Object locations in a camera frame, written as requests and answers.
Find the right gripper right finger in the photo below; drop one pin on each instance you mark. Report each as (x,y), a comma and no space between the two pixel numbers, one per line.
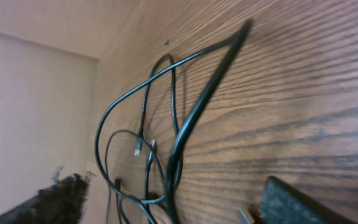
(282,203)

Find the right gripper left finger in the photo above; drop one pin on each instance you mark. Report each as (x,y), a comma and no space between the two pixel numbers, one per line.
(61,203)

